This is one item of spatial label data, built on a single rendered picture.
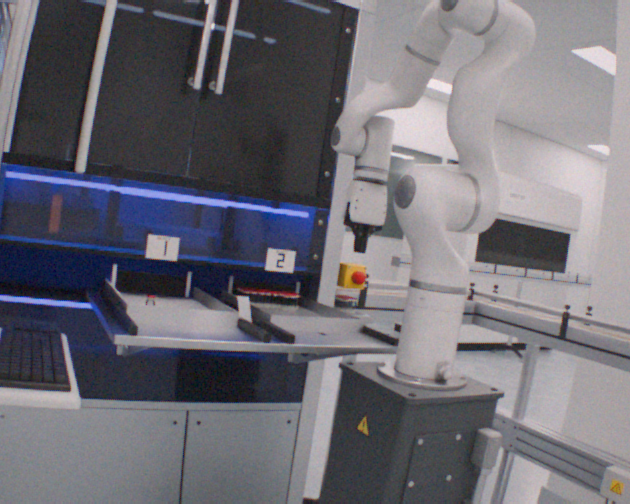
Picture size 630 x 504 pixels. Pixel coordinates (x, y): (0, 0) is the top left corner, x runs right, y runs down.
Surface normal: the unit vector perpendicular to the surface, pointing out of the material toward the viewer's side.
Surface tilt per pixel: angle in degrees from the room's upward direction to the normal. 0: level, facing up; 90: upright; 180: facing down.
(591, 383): 90
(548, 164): 90
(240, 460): 90
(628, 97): 90
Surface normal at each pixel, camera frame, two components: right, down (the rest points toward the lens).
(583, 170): 0.47, 0.11
